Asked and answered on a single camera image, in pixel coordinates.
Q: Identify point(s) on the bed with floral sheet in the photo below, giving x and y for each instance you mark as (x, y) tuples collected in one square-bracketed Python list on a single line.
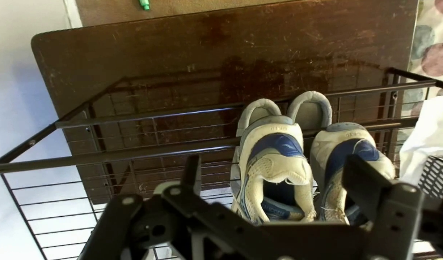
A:
[(434, 43)]

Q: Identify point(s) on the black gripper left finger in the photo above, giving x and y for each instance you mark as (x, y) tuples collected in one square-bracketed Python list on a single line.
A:
[(192, 175)]

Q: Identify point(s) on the light wooden table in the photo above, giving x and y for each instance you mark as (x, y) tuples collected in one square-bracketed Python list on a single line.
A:
[(183, 9)]

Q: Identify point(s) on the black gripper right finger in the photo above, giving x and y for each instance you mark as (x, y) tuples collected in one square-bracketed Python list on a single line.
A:
[(371, 185)]

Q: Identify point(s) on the grey blue sneaker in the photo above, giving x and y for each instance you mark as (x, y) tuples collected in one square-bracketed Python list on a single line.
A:
[(343, 153), (274, 163)]

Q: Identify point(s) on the dark brown wooden dresser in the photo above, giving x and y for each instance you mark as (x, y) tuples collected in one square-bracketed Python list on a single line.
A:
[(183, 52)]

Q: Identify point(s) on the green status light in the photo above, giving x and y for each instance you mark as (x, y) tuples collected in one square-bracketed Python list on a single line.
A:
[(144, 4)]

